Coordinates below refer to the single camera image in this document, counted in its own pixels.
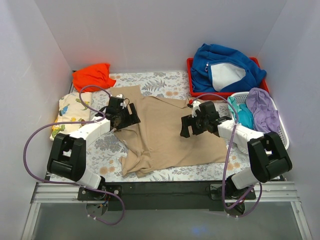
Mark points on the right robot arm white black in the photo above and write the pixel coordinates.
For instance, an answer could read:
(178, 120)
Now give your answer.
(267, 154)

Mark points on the aluminium frame rail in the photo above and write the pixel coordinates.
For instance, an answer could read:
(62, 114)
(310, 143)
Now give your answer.
(48, 205)

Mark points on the orange folded t shirt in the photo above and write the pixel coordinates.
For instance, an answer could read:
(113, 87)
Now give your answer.
(96, 74)

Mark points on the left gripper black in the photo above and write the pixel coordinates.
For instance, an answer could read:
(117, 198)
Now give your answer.
(132, 115)

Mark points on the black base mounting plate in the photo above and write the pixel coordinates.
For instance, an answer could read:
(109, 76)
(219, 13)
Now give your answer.
(168, 195)

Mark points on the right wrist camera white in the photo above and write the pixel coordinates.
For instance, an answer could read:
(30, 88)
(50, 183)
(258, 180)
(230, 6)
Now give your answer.
(195, 105)

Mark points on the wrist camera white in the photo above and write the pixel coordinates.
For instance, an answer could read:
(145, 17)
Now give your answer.
(195, 105)
(120, 96)

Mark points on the white perforated laundry basket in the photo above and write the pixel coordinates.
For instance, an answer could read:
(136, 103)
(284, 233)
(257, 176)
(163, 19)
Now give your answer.
(282, 137)

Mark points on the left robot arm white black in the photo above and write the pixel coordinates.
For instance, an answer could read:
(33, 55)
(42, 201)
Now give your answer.
(68, 156)

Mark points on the floral table cloth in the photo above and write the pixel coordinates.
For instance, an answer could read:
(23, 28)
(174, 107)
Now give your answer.
(103, 155)

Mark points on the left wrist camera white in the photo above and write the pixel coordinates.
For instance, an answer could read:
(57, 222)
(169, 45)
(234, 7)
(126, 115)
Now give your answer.
(120, 96)

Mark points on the purple t shirt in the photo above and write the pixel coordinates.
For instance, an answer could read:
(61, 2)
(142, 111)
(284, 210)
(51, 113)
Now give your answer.
(265, 116)

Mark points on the dinosaur print folded t shirt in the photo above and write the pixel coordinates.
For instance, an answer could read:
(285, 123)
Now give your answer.
(71, 109)

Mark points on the teal t shirt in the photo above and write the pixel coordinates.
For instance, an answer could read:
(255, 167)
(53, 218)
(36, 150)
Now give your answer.
(246, 118)

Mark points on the blue white hoodie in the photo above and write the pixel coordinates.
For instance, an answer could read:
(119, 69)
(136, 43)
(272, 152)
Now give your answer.
(219, 69)

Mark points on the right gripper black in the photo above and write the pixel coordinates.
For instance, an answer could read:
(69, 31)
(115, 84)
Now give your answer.
(187, 124)

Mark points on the beige t shirt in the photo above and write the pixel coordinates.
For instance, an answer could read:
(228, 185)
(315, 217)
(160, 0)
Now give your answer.
(156, 144)

